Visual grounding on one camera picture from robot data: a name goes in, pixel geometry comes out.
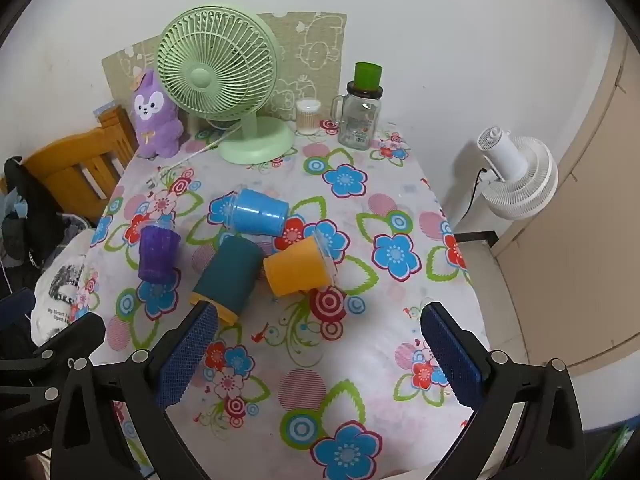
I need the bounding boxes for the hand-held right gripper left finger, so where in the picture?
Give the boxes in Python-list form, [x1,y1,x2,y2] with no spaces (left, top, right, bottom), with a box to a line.
[50,299,219,480]

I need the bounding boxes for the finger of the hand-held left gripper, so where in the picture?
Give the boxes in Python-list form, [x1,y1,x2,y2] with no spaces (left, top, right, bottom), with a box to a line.
[0,287,37,328]
[0,312,107,386]

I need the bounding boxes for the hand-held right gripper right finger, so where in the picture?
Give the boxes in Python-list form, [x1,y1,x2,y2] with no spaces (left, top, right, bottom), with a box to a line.
[420,301,587,480]

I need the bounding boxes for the teal cup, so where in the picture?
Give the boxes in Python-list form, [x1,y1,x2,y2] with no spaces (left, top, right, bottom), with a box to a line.
[189,235,266,325]

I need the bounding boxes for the purple cup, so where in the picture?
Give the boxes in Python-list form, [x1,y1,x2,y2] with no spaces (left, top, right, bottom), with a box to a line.
[138,225,182,282]

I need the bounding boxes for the orange cup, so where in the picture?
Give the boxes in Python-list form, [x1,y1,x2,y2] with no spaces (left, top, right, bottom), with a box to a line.
[263,232,341,297]

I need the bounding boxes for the blue cup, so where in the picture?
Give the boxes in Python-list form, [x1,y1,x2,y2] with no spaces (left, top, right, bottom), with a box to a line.
[221,187,291,237]

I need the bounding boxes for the green plastic cup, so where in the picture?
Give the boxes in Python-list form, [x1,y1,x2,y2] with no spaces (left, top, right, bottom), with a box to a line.
[354,61,382,92]

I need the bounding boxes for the white plastic bag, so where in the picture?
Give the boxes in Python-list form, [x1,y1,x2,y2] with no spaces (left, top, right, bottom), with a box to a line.
[31,230,101,347]

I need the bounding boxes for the dark clothes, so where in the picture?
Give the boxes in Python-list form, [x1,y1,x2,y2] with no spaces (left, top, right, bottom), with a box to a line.
[0,156,96,288]

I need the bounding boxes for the floral tablecloth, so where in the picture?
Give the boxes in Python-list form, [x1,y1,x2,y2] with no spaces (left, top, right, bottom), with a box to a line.
[87,120,493,480]

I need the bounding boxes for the wooden chair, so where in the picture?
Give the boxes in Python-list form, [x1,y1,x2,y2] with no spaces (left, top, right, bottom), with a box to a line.
[20,105,138,211]

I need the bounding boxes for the beige cabinet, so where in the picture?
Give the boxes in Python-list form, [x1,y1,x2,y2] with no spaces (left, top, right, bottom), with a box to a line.
[492,25,640,376]

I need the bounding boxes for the green object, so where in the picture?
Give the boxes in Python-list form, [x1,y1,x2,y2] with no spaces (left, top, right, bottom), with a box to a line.
[590,425,637,480]

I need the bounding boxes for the white clip fan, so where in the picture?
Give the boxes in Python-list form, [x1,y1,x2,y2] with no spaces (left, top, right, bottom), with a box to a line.
[475,126,559,220]

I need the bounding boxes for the purple plush toy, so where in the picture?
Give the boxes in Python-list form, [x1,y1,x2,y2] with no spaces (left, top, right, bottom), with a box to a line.
[131,69,185,160]

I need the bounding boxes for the glass mug jar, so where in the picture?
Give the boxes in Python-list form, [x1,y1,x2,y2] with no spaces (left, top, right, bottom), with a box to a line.
[331,83,385,151]

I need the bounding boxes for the clear cotton swab container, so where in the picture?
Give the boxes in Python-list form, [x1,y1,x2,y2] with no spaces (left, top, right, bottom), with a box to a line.
[295,99,322,136]

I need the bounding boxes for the green desk fan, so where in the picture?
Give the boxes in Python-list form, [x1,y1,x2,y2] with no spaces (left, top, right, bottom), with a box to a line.
[156,6,296,166]

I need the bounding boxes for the beige cartoon print board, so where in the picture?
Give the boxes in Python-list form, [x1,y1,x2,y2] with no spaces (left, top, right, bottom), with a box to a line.
[101,10,348,136]

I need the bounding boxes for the black fan cable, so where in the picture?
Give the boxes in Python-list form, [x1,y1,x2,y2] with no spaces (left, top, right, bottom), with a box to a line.
[457,166,488,223]

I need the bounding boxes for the white fan cable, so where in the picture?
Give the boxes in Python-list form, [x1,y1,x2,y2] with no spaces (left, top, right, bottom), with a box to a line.
[147,127,243,191]

